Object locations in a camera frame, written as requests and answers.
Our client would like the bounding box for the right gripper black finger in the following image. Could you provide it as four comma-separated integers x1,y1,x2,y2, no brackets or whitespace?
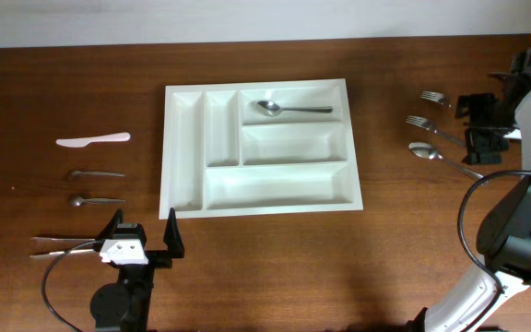
462,128,509,165
455,93,499,125

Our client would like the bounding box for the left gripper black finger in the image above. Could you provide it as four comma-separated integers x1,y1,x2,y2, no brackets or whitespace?
163,207,185,258
93,208,124,252

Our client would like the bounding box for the metal spoon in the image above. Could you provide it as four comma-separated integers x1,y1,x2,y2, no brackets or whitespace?
408,142,483,181
254,101,333,117

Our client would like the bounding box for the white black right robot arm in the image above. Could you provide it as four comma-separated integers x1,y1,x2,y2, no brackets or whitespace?
405,48,531,331

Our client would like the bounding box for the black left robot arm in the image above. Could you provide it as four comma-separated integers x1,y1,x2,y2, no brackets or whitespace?
89,209,185,331

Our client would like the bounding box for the small metal teaspoon left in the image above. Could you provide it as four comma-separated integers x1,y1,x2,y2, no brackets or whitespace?
67,195,125,208

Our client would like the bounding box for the small metal fork left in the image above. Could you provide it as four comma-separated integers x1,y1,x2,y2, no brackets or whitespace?
66,170,124,180

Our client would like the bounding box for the white plastic knife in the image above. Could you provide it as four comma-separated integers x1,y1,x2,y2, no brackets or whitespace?
55,132,131,148

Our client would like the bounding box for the white plastic cutlery tray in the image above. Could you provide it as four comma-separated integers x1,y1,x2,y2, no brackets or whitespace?
159,78,363,219

